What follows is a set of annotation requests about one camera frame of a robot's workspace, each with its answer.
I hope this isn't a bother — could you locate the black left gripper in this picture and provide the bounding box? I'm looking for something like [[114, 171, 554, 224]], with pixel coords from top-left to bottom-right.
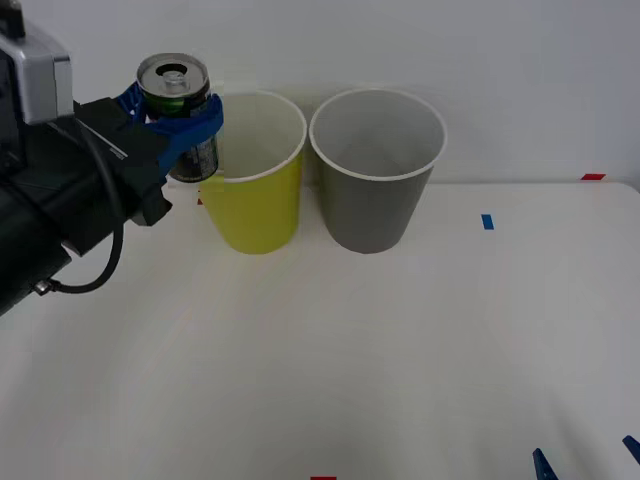
[[19, 83, 224, 257]]

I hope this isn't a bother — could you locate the black drink can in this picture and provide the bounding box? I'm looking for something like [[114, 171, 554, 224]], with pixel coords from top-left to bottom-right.
[[136, 52, 221, 184]]

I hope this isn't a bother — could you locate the yellow-green plastic bin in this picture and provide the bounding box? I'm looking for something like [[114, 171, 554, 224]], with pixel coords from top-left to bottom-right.
[[198, 89, 308, 255]]

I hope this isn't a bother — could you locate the grey plastic bin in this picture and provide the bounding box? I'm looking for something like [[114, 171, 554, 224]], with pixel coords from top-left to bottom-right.
[[308, 88, 447, 255]]

